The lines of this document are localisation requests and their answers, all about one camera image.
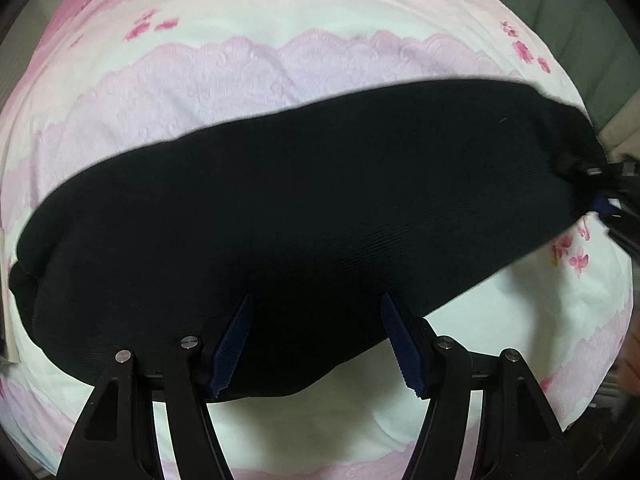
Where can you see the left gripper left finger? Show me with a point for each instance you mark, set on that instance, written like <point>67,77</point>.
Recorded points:
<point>183,365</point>

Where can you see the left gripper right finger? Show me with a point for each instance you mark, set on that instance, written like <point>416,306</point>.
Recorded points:
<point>519,438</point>

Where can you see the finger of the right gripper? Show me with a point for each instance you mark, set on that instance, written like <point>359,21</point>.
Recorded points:
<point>603,208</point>
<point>594,178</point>

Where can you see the black pants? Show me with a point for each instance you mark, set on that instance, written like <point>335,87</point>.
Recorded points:
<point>415,192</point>

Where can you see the beige curtain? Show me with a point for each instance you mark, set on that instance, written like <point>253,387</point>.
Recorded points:
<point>621,135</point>

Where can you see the green curtain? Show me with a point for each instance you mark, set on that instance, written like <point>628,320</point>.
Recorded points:
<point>589,41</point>

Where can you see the pink floral duvet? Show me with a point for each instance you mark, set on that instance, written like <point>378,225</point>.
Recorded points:
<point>108,75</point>

